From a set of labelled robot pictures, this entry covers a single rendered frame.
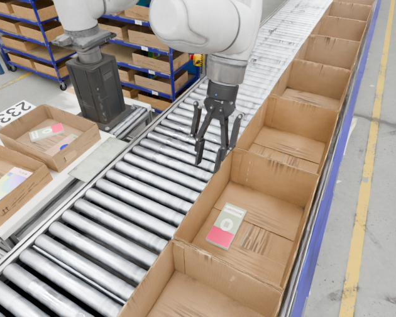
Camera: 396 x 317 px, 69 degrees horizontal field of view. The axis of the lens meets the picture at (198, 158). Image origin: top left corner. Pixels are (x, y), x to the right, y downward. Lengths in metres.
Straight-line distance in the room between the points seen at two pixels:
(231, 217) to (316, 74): 0.96
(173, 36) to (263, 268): 0.67
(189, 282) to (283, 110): 0.81
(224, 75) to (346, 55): 1.41
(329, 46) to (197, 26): 1.56
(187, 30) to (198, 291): 0.66
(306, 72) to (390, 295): 1.35
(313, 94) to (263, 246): 0.99
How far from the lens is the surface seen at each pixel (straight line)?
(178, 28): 0.50
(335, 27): 2.40
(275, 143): 1.29
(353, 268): 2.11
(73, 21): 1.46
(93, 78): 1.51
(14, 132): 1.73
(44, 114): 1.80
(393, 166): 2.90
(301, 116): 1.31
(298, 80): 1.68
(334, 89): 1.68
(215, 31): 0.54
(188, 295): 0.86
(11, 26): 3.98
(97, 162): 1.43
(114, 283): 1.06
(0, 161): 1.63
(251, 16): 0.66
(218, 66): 0.67
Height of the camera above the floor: 1.69
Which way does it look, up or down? 43 degrees down
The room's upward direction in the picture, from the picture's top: straight up
